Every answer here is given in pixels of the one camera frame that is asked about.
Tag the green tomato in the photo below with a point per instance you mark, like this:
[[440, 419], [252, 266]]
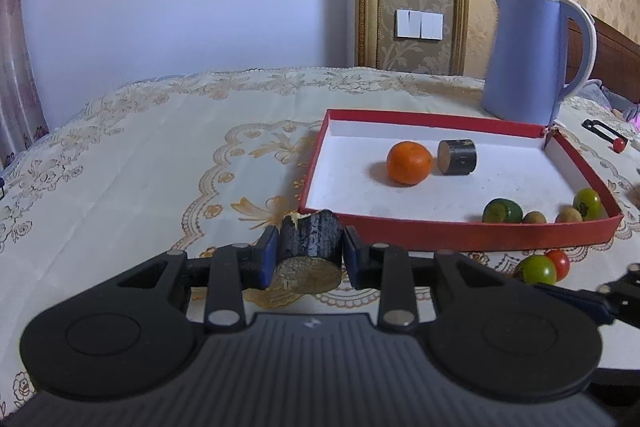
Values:
[[535, 270], [589, 203]]

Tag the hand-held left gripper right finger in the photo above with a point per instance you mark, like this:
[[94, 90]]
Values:
[[352, 257]]

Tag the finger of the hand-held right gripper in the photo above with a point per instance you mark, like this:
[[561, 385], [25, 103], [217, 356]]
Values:
[[580, 301]]

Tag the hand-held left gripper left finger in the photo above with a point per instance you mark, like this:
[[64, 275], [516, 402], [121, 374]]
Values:
[[267, 257]]

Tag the small yellow-brown jujube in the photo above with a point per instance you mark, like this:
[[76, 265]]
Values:
[[534, 218], [568, 215]]

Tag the grey blanket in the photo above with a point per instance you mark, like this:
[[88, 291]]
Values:
[[610, 99]]

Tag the black tool with red knob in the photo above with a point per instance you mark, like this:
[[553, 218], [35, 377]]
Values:
[[590, 123]]

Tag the green mandarin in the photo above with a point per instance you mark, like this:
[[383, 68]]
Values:
[[501, 211]]

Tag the red shallow cardboard box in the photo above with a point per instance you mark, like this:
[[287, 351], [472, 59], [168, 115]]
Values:
[[450, 234]]

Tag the dark sugarcane piece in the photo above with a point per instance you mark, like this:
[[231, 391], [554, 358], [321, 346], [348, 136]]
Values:
[[307, 242], [460, 157]]

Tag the blue electric kettle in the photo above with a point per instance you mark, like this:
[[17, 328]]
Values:
[[525, 57]]

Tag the brown wooden headboard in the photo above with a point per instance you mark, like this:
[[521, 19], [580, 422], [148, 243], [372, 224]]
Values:
[[615, 57]]

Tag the white wall switch panel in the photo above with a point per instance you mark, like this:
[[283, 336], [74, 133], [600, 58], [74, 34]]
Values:
[[419, 24]]

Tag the pink patterned curtain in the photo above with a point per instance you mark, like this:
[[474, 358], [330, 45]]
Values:
[[15, 82]]

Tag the small red cherry tomato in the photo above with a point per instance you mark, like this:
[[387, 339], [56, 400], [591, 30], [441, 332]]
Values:
[[620, 145]]

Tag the cream embroidered tablecloth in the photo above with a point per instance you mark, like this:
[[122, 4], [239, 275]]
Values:
[[150, 182]]

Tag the orange mandarin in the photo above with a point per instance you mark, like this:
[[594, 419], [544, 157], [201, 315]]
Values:
[[409, 163]]

